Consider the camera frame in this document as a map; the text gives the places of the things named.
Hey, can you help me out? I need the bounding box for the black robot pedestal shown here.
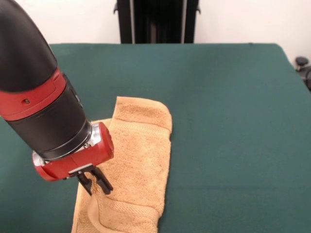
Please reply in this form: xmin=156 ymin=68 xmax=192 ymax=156
xmin=113 ymin=0 xmax=201 ymax=44

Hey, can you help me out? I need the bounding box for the tan terry towel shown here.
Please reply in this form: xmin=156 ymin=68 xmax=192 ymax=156
xmin=70 ymin=96 xmax=173 ymax=233

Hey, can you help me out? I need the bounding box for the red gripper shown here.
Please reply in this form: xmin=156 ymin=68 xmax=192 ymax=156
xmin=34 ymin=121 xmax=114 ymax=196

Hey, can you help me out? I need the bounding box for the dark green tablecloth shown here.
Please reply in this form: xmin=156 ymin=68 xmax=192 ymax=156
xmin=0 ymin=43 xmax=311 ymax=233

